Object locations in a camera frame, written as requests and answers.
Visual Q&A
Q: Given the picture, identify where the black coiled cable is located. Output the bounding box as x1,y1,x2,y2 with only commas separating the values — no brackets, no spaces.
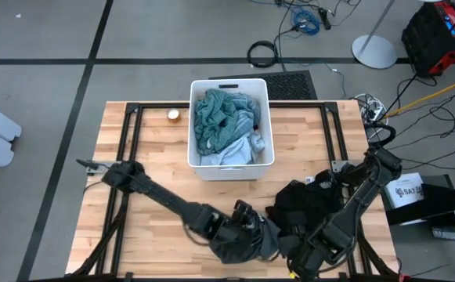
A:
246,40,279,69

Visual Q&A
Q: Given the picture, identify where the light blue shirt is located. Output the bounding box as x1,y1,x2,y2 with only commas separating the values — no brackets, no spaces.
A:
200,131,266,166

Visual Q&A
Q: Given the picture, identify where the black printed garment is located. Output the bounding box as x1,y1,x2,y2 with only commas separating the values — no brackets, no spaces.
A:
265,169,348,246

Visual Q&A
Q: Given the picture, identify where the yellow pole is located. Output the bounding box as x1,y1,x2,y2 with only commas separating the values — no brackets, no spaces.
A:
383,74,455,118

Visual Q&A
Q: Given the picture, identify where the white printed cardboard box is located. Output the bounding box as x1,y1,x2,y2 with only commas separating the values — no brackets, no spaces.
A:
383,172,426,209

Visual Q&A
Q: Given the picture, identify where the white perforated laundry basket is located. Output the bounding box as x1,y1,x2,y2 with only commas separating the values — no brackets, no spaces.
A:
186,78,276,182

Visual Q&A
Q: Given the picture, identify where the black power strip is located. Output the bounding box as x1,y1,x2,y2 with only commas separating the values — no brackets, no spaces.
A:
318,6,333,31

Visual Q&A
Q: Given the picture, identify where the black and red case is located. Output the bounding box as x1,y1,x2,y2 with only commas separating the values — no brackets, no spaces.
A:
401,0,455,78

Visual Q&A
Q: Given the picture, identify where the white power strip with cables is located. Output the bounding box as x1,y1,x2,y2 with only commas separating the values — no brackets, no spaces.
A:
350,92,388,122

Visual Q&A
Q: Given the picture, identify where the grey metal mounting plate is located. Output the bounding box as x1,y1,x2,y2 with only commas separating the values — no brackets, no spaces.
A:
330,159,356,173
85,159,114,175

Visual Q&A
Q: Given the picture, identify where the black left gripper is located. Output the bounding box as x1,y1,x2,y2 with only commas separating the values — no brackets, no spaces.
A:
207,198,267,251

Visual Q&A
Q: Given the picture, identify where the black side table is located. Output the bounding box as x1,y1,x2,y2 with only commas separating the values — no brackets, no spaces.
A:
385,174,455,271

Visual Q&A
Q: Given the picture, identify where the white round stand base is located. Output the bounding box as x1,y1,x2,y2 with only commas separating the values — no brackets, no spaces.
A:
351,0,399,70

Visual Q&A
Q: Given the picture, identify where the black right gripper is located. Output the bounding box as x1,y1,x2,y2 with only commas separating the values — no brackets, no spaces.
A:
287,234,349,281

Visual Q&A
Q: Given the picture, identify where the black perforated floor mat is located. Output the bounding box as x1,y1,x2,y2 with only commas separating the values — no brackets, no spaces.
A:
209,70,318,101

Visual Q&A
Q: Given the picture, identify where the grey plastic bag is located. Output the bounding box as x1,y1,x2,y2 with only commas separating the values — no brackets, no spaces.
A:
432,226,455,241

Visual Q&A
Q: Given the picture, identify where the blue coiled cable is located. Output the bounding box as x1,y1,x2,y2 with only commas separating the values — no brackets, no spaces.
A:
289,8,322,36

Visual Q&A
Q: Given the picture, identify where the dark grey garment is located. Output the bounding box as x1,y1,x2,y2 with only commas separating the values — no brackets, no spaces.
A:
209,222,287,266

